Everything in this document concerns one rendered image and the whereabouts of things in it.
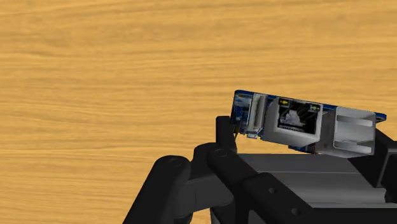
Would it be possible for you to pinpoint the blue circuit board with ports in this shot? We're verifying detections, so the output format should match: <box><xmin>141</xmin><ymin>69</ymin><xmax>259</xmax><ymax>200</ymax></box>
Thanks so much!
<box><xmin>230</xmin><ymin>90</ymin><xmax>387</xmax><ymax>158</ymax></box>

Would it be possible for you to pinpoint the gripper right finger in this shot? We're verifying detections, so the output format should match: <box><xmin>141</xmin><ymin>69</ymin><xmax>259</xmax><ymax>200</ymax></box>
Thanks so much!
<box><xmin>347</xmin><ymin>128</ymin><xmax>397</xmax><ymax>204</ymax></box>

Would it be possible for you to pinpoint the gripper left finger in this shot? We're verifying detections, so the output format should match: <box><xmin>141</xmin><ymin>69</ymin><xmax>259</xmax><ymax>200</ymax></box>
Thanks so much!
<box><xmin>122</xmin><ymin>115</ymin><xmax>317</xmax><ymax>224</ymax></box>

